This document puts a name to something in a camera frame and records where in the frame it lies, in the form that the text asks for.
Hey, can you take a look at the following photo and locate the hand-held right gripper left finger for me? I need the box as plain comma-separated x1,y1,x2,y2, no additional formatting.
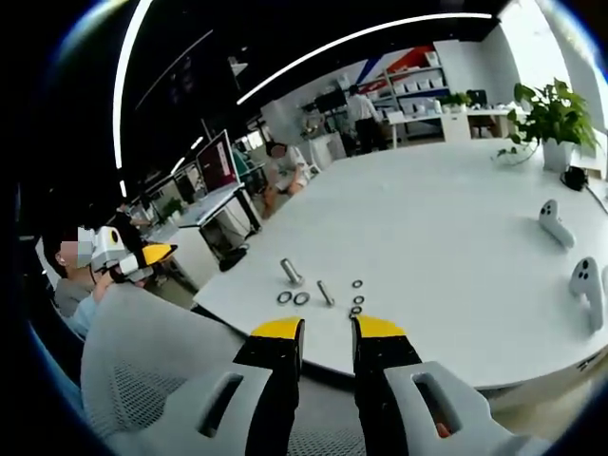
156,316,306,456

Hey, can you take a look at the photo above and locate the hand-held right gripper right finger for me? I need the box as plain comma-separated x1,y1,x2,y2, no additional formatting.
350,314,555,456

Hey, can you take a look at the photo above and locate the small steel threaded stud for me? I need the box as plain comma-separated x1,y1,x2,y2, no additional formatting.
315,279,336,308

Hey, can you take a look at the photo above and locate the large steel threaded stud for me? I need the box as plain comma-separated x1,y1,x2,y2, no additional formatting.
278,256,306,289

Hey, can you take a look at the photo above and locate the person's left hand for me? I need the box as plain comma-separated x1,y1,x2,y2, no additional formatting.
89,268,125,305

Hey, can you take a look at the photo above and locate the small green plant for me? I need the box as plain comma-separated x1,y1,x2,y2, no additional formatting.
438,91,472,113
161,196,186,222

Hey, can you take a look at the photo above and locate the person's torso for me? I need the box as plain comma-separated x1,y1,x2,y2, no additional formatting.
52,276,95,318

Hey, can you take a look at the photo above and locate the white office desk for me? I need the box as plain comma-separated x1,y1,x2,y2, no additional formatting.
177,181,263,239

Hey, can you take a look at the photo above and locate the grey mesh office chair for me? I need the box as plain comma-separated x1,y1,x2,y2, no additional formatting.
79,283,367,456

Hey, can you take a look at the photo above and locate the monitor with red screen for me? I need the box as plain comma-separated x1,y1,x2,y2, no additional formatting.
195,128,239,197

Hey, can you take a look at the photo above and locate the ceiling light strip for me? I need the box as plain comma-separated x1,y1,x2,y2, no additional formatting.
112,0,154,173
236,12,493,106

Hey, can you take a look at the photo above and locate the white handheld controller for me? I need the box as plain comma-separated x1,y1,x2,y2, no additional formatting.
537,199,577,250
568,256,606,334

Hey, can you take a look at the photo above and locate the white low cabinet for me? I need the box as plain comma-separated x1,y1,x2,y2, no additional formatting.
440,105,520,143

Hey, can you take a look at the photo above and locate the black device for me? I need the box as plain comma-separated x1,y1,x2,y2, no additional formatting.
560,165,591,193

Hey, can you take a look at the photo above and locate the white storage shelf unit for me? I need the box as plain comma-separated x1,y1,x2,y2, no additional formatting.
378,46,450,143

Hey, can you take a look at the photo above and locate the potted green plant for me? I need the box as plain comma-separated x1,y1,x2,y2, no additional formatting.
495,77,601,173

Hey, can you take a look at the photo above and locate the black cable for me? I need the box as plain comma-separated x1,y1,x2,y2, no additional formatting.
585,183,608,216

